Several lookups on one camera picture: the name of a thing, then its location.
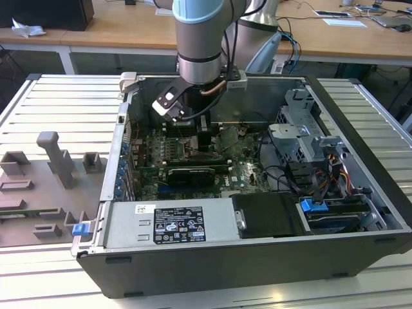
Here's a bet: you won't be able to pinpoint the black RAM slot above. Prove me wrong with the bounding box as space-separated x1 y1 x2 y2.
164 124 225 131
165 156 232 164
164 129 225 138

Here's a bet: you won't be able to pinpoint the CPU socket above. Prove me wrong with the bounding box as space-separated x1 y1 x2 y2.
182 136 226 160

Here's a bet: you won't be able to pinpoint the black graphics card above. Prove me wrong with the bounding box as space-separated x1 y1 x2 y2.
167 166 216 188

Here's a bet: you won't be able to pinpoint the green motherboard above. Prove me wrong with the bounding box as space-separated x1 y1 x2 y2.
128 124 274 200

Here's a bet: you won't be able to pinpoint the silver metal drive cage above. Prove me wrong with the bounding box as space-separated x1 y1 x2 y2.
267 88 323 162

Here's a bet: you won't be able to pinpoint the grey power supply unit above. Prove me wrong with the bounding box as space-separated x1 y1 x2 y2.
104 198 243 249

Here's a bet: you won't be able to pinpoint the hard disk in blue carrier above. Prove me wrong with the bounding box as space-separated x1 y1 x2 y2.
298 197 371 235

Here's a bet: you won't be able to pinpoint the blue plastic latch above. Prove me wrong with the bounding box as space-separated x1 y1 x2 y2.
71 223 90 238

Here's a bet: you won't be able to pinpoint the black open PC case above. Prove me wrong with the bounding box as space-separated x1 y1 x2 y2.
71 71 412 299

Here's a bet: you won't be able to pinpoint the white paper sheet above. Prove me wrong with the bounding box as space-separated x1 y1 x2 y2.
322 17 368 28

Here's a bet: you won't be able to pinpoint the black box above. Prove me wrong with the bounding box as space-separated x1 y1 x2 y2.
0 0 95 32

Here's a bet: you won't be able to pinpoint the grey parts rack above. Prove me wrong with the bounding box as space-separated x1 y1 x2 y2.
0 131 109 248

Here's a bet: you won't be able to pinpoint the crumpled white paper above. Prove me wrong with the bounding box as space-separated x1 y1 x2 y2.
11 17 46 38

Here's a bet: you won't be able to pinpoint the green RAM stick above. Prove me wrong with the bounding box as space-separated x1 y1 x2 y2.
0 209 44 217

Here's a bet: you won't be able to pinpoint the grey laptop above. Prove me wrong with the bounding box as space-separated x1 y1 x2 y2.
370 14 412 30

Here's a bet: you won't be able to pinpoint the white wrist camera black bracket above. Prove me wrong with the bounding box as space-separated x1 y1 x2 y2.
151 79 188 122

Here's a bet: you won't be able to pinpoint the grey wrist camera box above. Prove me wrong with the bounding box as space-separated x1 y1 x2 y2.
225 72 249 93

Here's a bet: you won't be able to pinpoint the black looped wire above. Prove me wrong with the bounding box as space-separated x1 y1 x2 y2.
261 164 301 194

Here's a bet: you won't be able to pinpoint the blue cables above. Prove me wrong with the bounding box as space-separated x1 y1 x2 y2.
282 29 303 67

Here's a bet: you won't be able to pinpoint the black disk wire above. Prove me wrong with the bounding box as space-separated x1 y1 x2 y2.
312 173 324 207

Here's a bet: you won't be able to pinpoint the orange yellow red wires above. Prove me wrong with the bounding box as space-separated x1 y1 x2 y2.
336 160 352 191

